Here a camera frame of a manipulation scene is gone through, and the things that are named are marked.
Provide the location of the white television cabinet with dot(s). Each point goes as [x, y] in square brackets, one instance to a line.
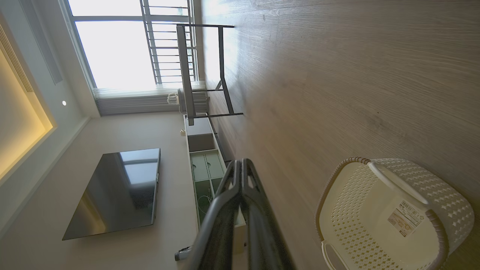
[207, 167]

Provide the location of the black flat screen television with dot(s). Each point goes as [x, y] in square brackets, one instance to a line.
[116, 195]

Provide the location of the grey sheer curtain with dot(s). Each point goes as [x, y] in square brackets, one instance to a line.
[127, 103]

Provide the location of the slatted ceiling air grille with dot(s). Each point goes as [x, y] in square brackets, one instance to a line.
[17, 60]

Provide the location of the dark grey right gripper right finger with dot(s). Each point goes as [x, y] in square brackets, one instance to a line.
[266, 240]

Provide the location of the small white appliance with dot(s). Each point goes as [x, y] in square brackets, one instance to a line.
[172, 99]

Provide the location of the large window frame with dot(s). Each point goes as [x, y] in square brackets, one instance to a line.
[116, 56]

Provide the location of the small grey cylinder device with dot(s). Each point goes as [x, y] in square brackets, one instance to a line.
[182, 255]

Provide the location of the grey table with black legs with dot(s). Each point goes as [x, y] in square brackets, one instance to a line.
[185, 75]

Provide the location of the balcony railing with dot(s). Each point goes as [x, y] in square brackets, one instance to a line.
[167, 48]

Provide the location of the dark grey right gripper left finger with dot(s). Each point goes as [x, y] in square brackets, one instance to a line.
[219, 225]

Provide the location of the cream perforated plastic laundry basket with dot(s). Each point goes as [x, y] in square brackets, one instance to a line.
[442, 183]

